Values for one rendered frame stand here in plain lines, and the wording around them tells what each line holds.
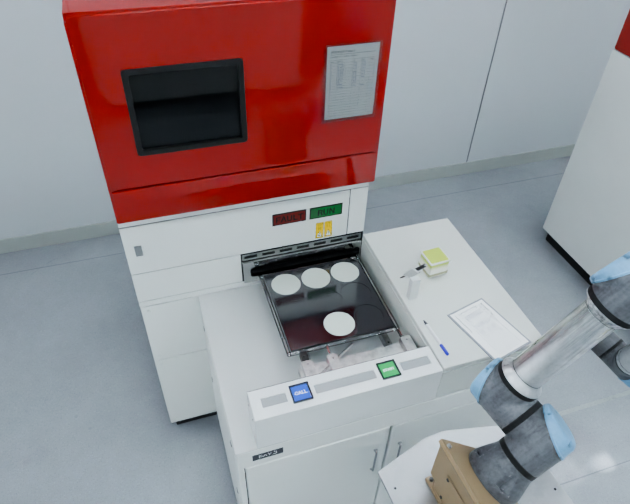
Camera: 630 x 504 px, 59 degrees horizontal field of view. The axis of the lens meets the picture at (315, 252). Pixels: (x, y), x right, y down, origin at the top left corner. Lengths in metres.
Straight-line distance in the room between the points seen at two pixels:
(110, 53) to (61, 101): 1.77
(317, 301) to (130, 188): 0.69
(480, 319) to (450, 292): 0.14
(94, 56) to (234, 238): 0.73
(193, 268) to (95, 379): 1.15
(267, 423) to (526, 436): 0.64
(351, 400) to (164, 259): 0.76
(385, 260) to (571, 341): 0.78
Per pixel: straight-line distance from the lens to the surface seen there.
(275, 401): 1.55
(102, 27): 1.43
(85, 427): 2.77
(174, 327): 2.10
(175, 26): 1.44
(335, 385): 1.58
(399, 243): 2.00
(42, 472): 2.72
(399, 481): 1.61
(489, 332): 1.77
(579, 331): 1.33
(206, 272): 1.93
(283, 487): 1.88
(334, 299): 1.86
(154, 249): 1.83
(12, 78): 3.18
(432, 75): 3.68
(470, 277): 1.93
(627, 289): 1.27
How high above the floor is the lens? 2.25
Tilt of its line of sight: 42 degrees down
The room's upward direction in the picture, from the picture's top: 2 degrees clockwise
